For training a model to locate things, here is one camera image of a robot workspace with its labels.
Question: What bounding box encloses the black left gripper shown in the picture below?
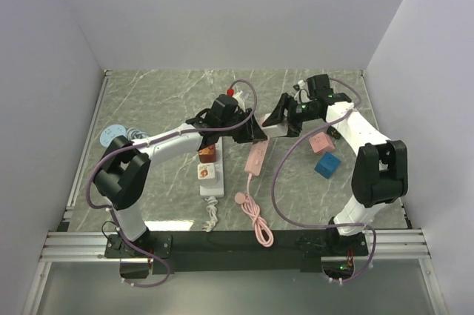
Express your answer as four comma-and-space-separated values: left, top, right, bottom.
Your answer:
219, 108, 266, 144

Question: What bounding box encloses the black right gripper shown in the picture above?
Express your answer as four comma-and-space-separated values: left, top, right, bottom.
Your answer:
264, 93, 321, 138

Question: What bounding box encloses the pink power strip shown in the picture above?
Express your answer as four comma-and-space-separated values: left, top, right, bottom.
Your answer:
244, 140, 269, 176

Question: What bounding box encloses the pink cube plug adapter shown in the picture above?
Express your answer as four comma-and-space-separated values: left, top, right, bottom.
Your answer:
309, 132, 336, 154

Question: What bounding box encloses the blue cube plug adapter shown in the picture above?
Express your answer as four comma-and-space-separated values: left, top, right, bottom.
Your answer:
314, 152, 341, 179

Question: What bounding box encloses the pink power strip cable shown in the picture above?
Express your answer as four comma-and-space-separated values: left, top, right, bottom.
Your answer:
236, 173, 276, 248

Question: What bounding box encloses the light blue socket cable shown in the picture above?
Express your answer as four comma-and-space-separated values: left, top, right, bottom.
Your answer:
125, 126, 149, 140

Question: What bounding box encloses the light blue round socket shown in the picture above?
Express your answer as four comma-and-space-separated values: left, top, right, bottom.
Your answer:
99, 124, 127, 147

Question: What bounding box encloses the plain white cube adapter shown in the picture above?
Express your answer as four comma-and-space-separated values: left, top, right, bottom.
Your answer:
261, 113, 288, 139

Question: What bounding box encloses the dark green cube adapter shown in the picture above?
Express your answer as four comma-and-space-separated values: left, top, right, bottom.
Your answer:
327, 128, 341, 140

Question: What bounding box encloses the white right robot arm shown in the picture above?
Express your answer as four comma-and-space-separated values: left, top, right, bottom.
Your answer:
261, 74, 408, 255

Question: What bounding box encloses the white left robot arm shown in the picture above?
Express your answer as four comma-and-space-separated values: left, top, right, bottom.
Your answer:
92, 94, 267, 257

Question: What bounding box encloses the brown cube plug adapter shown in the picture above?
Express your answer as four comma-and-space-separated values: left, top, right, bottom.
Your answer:
198, 144, 217, 164

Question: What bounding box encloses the white patterned cube adapter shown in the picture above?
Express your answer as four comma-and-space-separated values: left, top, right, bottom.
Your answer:
197, 163, 218, 188

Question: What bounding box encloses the white power strip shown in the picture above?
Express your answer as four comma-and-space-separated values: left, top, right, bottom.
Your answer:
200, 138, 224, 199

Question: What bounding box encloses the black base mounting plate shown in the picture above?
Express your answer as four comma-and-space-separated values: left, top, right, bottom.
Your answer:
103, 229, 370, 276

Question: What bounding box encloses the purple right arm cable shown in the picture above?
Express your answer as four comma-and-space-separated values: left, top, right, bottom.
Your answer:
272, 77, 378, 283

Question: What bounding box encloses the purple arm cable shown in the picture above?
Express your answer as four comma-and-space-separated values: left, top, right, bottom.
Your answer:
272, 77, 378, 283
87, 79, 258, 289

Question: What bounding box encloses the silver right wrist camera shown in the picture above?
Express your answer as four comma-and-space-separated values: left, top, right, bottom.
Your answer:
293, 79, 310, 103

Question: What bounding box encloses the white power strip cable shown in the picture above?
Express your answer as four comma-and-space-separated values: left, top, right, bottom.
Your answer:
201, 196, 219, 233

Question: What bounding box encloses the aluminium front rail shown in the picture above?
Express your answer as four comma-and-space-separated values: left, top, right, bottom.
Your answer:
22, 229, 447, 314

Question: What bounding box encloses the aluminium rail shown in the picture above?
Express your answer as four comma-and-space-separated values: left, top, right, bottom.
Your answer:
62, 70, 113, 222
22, 229, 447, 314

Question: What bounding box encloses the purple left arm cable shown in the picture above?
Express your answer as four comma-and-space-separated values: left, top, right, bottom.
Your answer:
87, 79, 258, 289

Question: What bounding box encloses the aluminium left side rail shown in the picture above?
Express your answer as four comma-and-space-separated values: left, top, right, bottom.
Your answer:
62, 70, 113, 222

